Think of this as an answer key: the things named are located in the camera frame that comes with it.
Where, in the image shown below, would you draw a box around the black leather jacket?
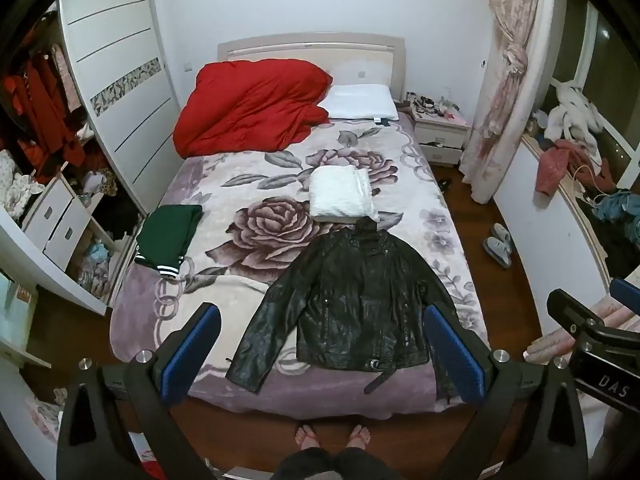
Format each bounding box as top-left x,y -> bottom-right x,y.
225,217 -> 471,408

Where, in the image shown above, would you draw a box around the person's left foot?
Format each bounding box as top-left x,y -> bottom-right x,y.
295,424 -> 321,453

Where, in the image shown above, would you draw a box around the person's foot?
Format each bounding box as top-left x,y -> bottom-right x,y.
295,424 -> 321,453
348,424 -> 372,451

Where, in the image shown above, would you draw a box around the green jacket with striped cuffs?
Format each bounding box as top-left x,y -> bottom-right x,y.
133,204 -> 204,279

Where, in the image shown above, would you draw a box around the leopard print cloth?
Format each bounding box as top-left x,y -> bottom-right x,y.
82,167 -> 120,198

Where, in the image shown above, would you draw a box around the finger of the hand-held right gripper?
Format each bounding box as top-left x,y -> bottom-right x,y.
546,288 -> 607,342
610,277 -> 640,314

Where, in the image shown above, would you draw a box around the white open wardrobe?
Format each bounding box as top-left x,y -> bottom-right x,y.
0,0 -> 182,321

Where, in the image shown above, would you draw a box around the red duvet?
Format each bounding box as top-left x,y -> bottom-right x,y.
172,58 -> 334,157

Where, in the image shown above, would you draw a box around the person's right foot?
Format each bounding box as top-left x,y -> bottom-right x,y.
348,424 -> 372,451

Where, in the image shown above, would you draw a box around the pink striped cloth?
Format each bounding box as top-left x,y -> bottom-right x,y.
524,294 -> 640,363

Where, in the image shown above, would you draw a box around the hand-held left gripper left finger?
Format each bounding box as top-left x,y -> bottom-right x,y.
56,302 -> 222,480

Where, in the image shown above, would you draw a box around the white clothes pile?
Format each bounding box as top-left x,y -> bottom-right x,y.
542,84 -> 607,161

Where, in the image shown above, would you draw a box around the white cable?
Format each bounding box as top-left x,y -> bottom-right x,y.
572,162 -> 601,207

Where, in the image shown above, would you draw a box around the window frame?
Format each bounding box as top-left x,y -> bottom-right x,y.
550,0 -> 640,186

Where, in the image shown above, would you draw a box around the floral plush blanket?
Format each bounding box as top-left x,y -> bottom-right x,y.
109,119 -> 490,418

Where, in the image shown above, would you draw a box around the pink floral curtain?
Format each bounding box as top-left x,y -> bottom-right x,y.
459,0 -> 556,205

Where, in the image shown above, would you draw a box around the pink patterned cloth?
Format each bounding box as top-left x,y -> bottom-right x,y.
27,387 -> 68,441

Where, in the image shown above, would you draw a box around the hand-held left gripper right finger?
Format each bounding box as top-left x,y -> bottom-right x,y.
424,304 -> 589,480

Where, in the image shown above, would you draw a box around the cluster of small toiletries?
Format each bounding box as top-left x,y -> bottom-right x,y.
397,91 -> 461,118

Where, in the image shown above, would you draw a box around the pale teal cabinet panel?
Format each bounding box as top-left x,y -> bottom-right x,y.
0,272 -> 38,353

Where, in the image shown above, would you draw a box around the white nightstand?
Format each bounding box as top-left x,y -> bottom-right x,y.
411,110 -> 471,166

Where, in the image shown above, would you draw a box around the light blue clothes pile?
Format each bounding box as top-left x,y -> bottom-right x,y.
77,240 -> 113,293

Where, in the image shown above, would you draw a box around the pink red garment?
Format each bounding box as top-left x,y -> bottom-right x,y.
535,140 -> 585,196

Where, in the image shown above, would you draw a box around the pink hanging garment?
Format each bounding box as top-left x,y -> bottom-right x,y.
50,42 -> 83,111

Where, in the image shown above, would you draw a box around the white floral cloth pile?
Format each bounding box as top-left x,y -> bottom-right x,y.
0,152 -> 45,217

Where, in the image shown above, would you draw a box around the person's dark pants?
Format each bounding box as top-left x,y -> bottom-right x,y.
272,447 -> 388,480

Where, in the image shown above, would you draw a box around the folded white fluffy cloth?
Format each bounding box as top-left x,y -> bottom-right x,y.
308,165 -> 381,222

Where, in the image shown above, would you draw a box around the teal garment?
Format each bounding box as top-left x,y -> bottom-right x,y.
592,189 -> 635,224

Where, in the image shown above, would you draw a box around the white drawer unit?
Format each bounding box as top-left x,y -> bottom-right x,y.
22,162 -> 118,271

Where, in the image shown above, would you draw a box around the dark clothes pile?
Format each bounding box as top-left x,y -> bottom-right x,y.
595,220 -> 638,281

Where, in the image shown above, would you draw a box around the red hanging clothes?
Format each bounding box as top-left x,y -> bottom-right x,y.
0,52 -> 86,181

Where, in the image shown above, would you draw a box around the white bed headboard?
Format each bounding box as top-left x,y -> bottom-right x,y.
216,34 -> 406,103

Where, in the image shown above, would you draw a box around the white pillow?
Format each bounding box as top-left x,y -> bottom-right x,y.
317,84 -> 401,123

